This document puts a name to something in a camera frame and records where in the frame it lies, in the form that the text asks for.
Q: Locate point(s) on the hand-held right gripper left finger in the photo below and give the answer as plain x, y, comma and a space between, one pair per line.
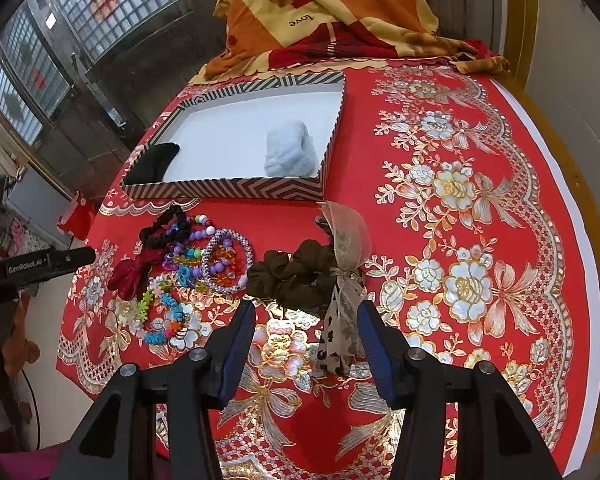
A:
237, 347

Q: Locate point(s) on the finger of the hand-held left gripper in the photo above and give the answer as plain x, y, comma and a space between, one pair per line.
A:
55, 261

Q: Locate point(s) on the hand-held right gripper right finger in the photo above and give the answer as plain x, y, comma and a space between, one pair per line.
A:
375, 355

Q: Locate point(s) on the dark red bow scrunchie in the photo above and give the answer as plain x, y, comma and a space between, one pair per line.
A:
127, 275

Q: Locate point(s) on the black scrunchie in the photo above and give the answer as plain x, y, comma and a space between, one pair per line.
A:
156, 232

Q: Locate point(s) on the striped cardboard box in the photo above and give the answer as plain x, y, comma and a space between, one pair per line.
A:
220, 135

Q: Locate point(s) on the brown plush toy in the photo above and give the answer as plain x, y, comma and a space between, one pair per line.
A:
20, 340

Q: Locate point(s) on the brown scrunchie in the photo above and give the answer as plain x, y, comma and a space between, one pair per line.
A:
290, 275

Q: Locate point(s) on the black cloth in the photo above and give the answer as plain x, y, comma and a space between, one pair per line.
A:
152, 162

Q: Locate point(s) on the red floral tablecloth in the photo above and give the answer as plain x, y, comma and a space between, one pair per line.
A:
480, 260

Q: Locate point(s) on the glass block window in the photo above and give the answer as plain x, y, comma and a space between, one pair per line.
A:
25, 75
125, 0

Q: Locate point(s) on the orange floral blanket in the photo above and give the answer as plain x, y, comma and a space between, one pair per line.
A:
305, 5

